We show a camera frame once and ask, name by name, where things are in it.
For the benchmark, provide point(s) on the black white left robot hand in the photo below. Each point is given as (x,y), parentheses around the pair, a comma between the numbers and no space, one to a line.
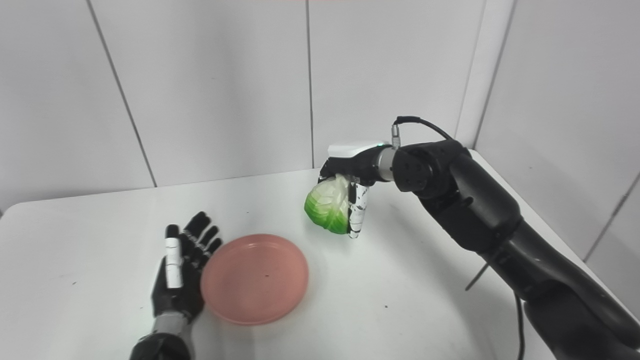
(177,297)

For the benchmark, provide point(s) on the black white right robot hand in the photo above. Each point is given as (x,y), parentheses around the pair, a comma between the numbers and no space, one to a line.
(362,162)

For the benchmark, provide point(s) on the green white toy cabbage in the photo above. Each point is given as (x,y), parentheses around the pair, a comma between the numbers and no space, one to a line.
(327,207)

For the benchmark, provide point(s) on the pink round plate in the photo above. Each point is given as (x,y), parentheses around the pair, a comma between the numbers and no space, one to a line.
(254,279)

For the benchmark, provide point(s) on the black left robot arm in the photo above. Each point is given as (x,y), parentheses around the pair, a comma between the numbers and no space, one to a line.
(162,342)

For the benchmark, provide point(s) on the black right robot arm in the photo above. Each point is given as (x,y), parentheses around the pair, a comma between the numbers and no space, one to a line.
(480,205)

